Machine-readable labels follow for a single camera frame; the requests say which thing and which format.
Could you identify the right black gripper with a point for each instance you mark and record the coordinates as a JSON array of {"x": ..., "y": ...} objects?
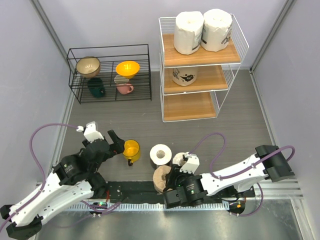
[{"x": 175, "y": 174}]

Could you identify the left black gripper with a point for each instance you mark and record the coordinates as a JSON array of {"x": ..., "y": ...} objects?
[{"x": 118, "y": 145}]

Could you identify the brown paper towel roll front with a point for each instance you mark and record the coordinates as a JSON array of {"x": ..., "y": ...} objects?
[{"x": 159, "y": 178}]

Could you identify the brown paper towel roll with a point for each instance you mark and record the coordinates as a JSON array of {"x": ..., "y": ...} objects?
[
  {"x": 159, "y": 178},
  {"x": 185, "y": 76}
]

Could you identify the brown paper towel roll back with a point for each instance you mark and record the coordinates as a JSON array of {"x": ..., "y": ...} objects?
[{"x": 185, "y": 76}]

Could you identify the white towel roll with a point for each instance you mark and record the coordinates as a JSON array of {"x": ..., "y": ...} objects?
[
  {"x": 216, "y": 31},
  {"x": 188, "y": 31}
]

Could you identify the white towel roll front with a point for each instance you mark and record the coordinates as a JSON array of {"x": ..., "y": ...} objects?
[{"x": 216, "y": 31}]

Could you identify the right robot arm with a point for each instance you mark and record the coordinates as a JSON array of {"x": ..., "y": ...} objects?
[{"x": 267, "y": 163}]

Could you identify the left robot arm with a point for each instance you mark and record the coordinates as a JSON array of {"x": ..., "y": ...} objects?
[{"x": 73, "y": 179}]

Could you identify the white roll dark wrap right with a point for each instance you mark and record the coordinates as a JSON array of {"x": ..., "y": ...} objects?
[{"x": 178, "y": 159}]

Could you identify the white roll dark wrap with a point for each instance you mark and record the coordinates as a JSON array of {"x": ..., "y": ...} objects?
[
  {"x": 160, "y": 155},
  {"x": 178, "y": 159}
]

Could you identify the white roll dark wrap centre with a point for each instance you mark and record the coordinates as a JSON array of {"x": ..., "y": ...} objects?
[{"x": 160, "y": 155}]

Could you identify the pink mug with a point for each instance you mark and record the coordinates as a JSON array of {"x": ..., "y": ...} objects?
[{"x": 125, "y": 89}]

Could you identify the dark green mug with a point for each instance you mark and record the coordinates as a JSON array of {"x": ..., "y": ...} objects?
[{"x": 96, "y": 87}]

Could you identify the yellow bowl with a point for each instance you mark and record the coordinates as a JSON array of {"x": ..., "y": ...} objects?
[{"x": 127, "y": 69}]

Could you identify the beige ceramic bowl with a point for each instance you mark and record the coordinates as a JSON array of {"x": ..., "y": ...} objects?
[{"x": 88, "y": 67}]

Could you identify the yellow mug black handle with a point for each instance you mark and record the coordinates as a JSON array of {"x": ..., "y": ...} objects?
[{"x": 132, "y": 151}]

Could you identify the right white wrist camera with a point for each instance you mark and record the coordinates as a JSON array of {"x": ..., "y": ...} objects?
[{"x": 191, "y": 164}]

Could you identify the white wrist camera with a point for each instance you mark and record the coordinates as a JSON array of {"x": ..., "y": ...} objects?
[
  {"x": 90, "y": 132},
  {"x": 191, "y": 164}
]

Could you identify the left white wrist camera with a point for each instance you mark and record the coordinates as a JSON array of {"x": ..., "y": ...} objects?
[{"x": 90, "y": 132}]

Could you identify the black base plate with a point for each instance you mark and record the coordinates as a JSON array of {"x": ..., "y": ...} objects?
[{"x": 140, "y": 192}]

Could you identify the black wire dish rack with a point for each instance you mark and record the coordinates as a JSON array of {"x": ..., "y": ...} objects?
[{"x": 110, "y": 57}]

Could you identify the aluminium rail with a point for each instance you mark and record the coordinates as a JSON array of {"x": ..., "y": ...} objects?
[{"x": 184, "y": 191}]

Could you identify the white wire wooden shelf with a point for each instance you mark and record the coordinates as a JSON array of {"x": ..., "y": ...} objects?
[{"x": 217, "y": 71}]

